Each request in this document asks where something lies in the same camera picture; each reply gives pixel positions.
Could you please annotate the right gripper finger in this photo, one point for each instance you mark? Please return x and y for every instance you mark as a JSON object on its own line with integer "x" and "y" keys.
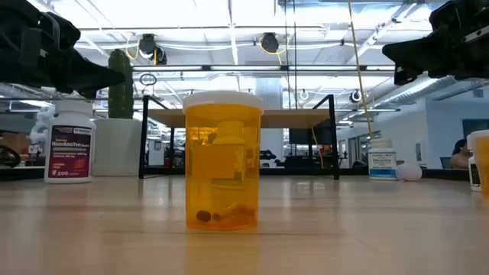
{"x": 412, "y": 53}

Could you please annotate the orange pill bottle white cap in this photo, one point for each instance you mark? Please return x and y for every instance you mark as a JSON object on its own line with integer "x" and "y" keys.
{"x": 221, "y": 172}
{"x": 483, "y": 164}

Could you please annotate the small white bottle black label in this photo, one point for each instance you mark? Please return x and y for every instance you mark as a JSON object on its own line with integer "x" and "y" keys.
{"x": 473, "y": 175}

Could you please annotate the white hexagonal plant pot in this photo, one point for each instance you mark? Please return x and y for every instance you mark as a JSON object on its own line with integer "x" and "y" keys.
{"x": 116, "y": 149}

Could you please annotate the green cactus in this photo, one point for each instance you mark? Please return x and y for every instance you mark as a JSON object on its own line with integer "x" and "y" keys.
{"x": 120, "y": 88}

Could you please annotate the person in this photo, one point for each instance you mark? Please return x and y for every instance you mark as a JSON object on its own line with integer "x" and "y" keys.
{"x": 460, "y": 156}

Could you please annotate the black monitor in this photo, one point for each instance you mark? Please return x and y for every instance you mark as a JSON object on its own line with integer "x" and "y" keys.
{"x": 302, "y": 135}

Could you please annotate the translucent white pill bottle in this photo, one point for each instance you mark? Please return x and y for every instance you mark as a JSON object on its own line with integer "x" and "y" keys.
{"x": 409, "y": 172}

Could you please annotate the wooden shelf black metal frame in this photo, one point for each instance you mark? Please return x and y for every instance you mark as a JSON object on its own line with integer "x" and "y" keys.
{"x": 290, "y": 118}

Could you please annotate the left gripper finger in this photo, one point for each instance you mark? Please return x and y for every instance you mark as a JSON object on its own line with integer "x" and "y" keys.
{"x": 95, "y": 78}

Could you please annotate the white bottle blue label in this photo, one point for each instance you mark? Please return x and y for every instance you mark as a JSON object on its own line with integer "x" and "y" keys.
{"x": 382, "y": 164}

